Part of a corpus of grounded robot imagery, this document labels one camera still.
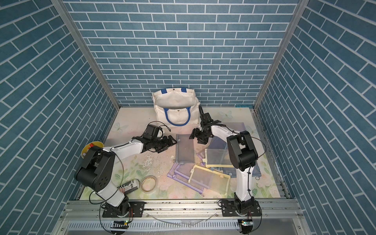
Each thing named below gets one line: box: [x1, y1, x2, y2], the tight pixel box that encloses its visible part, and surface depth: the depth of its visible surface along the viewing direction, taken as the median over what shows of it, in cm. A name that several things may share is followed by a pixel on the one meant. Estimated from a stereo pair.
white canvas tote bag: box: [152, 87, 200, 129], surface depth 104 cm
